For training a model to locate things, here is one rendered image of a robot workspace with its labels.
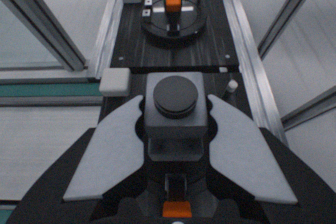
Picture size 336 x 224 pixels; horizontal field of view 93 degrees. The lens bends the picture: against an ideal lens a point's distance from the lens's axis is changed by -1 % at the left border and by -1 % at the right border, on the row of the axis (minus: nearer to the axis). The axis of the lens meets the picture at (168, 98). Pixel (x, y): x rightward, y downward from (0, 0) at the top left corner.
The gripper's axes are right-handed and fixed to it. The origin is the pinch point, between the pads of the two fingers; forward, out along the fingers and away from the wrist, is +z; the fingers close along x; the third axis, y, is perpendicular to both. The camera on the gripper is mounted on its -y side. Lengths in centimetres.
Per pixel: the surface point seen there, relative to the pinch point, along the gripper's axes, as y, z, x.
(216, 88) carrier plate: 5.5, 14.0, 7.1
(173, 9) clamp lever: -6.4, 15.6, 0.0
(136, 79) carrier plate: 4.4, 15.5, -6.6
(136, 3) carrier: -8.3, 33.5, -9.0
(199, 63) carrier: 2.4, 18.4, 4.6
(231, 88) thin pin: 0.7, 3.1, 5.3
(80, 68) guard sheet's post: 2.9, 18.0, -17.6
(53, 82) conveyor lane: 5.6, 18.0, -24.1
